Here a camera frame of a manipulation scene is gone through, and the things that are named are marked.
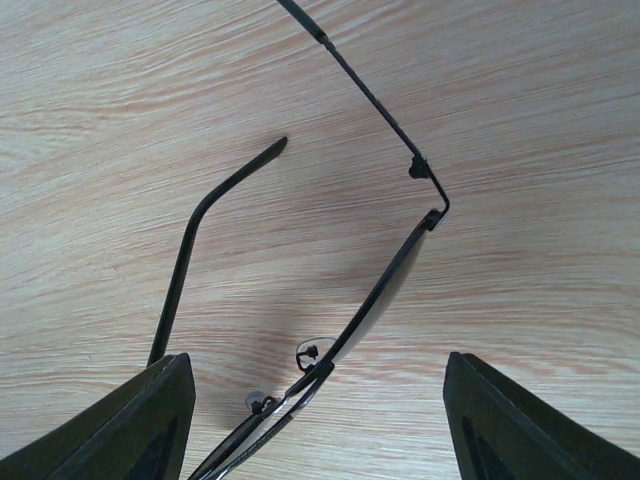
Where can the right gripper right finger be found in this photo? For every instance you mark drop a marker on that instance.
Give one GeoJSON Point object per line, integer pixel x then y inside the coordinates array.
{"type": "Point", "coordinates": [500, 430]}

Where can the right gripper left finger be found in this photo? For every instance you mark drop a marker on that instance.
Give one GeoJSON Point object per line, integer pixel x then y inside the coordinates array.
{"type": "Point", "coordinates": [138, 431]}

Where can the dark aviator sunglasses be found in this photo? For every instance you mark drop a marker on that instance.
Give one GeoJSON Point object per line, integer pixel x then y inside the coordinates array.
{"type": "Point", "coordinates": [270, 415]}

